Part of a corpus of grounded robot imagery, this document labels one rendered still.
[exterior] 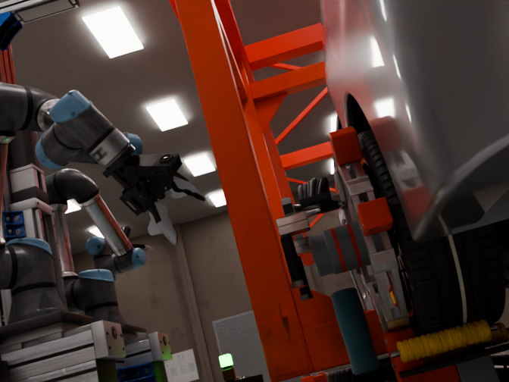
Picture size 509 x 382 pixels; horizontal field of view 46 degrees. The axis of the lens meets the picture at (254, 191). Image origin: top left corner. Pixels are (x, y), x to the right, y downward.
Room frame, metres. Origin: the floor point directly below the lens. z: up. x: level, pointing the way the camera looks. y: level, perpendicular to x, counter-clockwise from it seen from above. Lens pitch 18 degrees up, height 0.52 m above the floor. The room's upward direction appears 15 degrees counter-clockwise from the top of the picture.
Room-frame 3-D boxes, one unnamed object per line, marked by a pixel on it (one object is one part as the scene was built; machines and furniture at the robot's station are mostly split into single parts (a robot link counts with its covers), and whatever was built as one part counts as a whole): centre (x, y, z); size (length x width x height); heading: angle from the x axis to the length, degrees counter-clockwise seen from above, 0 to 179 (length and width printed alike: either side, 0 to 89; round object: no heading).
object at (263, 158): (4.29, -0.08, 1.75); 0.19 x 0.19 x 2.45; 86
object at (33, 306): (1.57, 0.65, 0.87); 0.15 x 0.15 x 0.10
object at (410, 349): (1.70, -0.39, 0.51); 0.29 x 0.06 x 0.06; 86
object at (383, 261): (1.83, -0.30, 0.85); 0.54 x 0.07 x 0.54; 176
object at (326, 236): (1.83, -0.23, 0.85); 0.21 x 0.14 x 0.14; 86
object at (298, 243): (2.01, -0.11, 0.93); 0.09 x 0.05 x 0.05; 86
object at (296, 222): (1.67, -0.08, 0.93); 0.09 x 0.05 x 0.05; 86
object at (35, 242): (1.57, 0.65, 0.98); 0.13 x 0.12 x 0.14; 136
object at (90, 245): (2.36, 0.67, 1.21); 0.11 x 0.08 x 0.09; 163
